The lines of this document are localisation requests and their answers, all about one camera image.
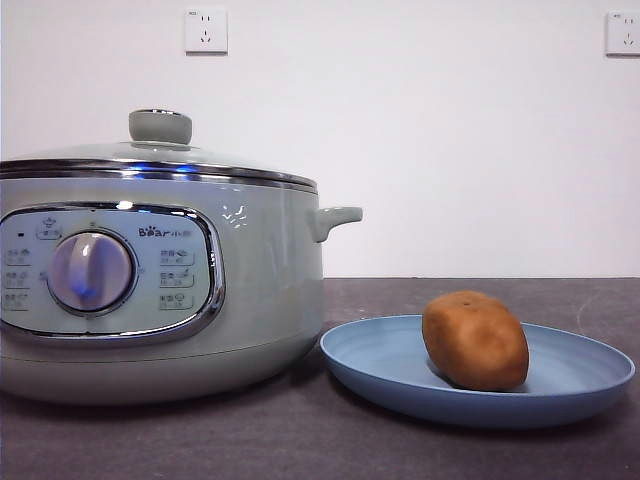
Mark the white wall socket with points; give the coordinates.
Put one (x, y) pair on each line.
(625, 34)
(205, 31)

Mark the brown potato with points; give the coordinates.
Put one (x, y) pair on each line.
(475, 340)

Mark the pale green electric steamer pot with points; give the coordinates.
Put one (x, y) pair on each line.
(265, 290)

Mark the glass lid with green knob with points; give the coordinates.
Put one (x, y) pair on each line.
(160, 127)

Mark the blue round plate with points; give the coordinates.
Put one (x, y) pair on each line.
(380, 360)

